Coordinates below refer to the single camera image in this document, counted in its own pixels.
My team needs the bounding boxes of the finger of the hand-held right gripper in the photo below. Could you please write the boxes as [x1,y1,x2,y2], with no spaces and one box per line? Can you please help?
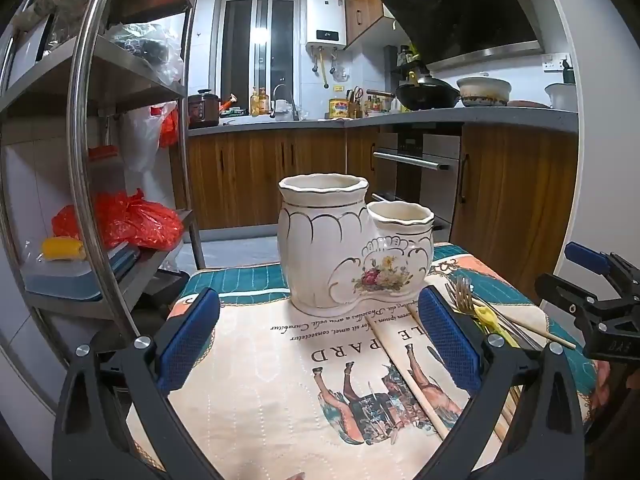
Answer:
[565,241,640,298]
[534,272,640,328]

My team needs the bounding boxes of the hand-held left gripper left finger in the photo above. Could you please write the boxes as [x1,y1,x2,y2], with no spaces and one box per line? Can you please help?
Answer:
[51,287,223,480]

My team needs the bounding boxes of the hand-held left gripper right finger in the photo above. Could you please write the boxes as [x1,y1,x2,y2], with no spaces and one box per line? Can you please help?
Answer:
[417,285,586,480]

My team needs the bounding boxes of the yellow tulip-top plastic spoon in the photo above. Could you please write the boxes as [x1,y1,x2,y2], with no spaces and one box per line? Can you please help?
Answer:
[472,304,518,347]

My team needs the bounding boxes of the wooden chopstick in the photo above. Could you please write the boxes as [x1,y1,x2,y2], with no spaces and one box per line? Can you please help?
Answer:
[470,299,577,350]
[406,303,523,441]

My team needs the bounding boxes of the white floral ceramic cutlery holder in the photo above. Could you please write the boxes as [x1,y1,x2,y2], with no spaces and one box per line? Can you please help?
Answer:
[277,173,436,317]

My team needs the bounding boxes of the printed tablecloth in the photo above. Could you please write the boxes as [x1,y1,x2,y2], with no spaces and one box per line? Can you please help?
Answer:
[125,242,601,480]

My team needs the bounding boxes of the wooden base cabinets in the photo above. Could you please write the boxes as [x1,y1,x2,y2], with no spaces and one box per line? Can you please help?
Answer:
[187,124,581,303]

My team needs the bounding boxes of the large red plastic bag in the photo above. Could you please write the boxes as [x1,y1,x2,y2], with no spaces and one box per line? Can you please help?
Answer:
[52,189,185,252]

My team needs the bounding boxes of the blue-grey storage box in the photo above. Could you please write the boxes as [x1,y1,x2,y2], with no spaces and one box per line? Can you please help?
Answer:
[25,244,142,302]

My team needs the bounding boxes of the yellow packet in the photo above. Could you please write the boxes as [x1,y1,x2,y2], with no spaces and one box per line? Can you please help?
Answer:
[41,237,85,262]

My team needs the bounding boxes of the built-in steel oven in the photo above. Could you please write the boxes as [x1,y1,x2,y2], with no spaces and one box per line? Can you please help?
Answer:
[372,132,461,235]

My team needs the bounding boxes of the white ceramic pot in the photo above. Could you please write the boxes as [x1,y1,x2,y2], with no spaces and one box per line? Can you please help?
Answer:
[456,76,512,108]

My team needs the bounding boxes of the hanging red plastic bag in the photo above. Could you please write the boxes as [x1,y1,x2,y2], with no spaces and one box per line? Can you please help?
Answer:
[159,107,180,149]

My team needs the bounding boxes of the white plastic bag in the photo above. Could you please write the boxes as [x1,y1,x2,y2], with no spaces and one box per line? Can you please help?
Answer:
[120,102,178,176]

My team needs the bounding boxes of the black wok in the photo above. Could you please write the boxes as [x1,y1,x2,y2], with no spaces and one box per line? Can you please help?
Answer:
[366,75,461,112]

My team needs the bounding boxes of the dark red rice cooker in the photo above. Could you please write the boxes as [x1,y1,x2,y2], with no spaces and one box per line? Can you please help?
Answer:
[188,89,221,128]

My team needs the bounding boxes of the grey kitchen countertop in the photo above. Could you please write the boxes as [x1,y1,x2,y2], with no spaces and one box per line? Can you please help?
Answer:
[187,106,581,136]

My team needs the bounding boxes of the cooking oil bottle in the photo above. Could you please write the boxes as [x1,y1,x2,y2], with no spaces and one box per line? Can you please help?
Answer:
[250,87,271,117]

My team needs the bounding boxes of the row of condiment bottles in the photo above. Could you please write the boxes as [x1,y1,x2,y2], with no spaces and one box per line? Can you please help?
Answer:
[365,94,402,114]

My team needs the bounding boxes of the steel shelf rack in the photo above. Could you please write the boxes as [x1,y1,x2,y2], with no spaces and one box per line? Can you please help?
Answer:
[0,0,206,411]

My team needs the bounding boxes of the steel faucet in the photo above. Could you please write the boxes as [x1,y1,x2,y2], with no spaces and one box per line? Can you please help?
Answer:
[270,84,300,121]

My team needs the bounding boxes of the black spice rack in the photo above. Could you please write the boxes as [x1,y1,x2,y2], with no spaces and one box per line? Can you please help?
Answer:
[384,44,427,81]

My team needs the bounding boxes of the black range hood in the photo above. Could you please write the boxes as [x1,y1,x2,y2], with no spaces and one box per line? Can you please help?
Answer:
[379,0,545,72]

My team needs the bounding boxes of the window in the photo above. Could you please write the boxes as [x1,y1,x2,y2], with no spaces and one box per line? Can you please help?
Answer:
[220,0,301,121]

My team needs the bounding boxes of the clear plastic bag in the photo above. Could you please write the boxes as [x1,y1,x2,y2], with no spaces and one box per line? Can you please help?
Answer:
[105,22,185,86]

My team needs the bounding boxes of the white water heater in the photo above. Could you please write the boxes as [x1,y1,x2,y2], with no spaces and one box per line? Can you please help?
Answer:
[306,0,347,51]

